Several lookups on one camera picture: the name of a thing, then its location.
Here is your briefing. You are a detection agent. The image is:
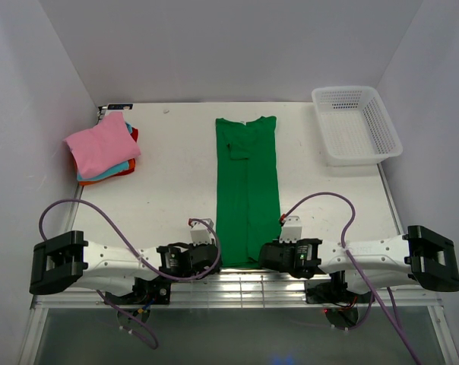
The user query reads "pink folded t shirt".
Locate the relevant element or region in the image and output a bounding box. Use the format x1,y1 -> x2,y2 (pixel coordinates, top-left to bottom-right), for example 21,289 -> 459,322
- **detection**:
62,111 -> 141,180

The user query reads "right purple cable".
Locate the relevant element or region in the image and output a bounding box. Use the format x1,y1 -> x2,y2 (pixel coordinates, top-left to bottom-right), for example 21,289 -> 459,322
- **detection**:
278,192 -> 423,365

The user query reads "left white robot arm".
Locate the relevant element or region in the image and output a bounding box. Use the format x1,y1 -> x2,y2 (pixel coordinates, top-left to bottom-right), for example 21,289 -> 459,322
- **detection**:
29,230 -> 221,304

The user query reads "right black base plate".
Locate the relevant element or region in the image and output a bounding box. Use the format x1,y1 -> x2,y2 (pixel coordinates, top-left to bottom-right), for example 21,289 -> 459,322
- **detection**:
305,280 -> 371,307

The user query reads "orange folded t shirt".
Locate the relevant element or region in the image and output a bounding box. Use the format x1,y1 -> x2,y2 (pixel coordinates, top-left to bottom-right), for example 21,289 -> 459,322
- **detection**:
77,159 -> 136,186

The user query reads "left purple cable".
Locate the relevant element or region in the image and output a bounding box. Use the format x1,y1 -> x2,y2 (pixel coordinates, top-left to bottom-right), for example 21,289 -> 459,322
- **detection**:
38,198 -> 221,350

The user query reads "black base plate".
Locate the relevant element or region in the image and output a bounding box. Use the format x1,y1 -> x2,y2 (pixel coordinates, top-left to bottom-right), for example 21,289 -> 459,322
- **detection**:
305,280 -> 371,307
105,278 -> 172,306

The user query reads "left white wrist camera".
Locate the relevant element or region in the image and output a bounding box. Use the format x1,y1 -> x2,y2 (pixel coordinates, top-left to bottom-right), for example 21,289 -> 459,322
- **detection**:
188,219 -> 213,245

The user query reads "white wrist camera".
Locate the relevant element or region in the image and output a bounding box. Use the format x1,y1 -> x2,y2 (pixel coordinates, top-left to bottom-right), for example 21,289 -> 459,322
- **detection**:
279,216 -> 302,243
188,219 -> 213,245

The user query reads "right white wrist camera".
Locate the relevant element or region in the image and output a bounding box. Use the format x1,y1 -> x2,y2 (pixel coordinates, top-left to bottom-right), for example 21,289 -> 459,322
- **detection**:
279,216 -> 302,243

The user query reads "blue label sticker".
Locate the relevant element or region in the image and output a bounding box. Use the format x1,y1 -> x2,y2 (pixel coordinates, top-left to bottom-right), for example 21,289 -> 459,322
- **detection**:
107,103 -> 133,110

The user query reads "light blue folded t shirt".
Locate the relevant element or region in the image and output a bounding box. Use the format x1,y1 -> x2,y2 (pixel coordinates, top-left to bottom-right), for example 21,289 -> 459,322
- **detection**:
76,121 -> 134,182

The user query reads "purple cable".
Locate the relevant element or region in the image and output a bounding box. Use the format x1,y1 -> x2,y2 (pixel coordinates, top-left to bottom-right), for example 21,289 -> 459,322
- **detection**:
38,198 -> 221,350
278,192 -> 423,365

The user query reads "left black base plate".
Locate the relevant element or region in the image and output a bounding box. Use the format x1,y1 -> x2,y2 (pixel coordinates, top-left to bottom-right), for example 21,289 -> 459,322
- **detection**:
105,278 -> 172,306

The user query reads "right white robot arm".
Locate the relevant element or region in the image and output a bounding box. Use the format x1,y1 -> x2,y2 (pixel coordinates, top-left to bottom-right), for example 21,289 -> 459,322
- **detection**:
258,225 -> 459,302

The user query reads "red folded t shirt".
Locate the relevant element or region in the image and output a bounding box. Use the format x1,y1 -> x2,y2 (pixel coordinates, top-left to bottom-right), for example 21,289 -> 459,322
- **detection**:
131,128 -> 138,142

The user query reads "white plastic basket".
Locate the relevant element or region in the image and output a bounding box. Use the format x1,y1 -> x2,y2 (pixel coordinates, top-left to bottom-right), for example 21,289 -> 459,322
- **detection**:
312,86 -> 403,167

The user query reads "green t shirt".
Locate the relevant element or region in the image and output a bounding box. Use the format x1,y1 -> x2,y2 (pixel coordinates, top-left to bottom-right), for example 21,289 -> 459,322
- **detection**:
215,116 -> 281,268

